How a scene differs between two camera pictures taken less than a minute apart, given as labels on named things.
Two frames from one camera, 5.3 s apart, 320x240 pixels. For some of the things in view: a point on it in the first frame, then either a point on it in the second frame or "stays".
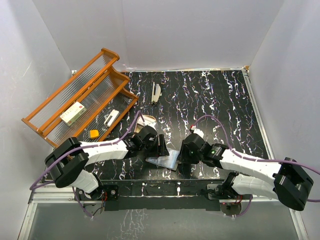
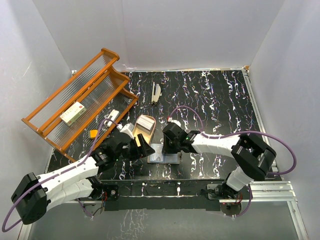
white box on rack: x=73 y=113 stays
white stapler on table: x=156 y=92 stays
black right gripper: x=183 y=157 → x=166 y=149
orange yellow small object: x=94 y=133 stays
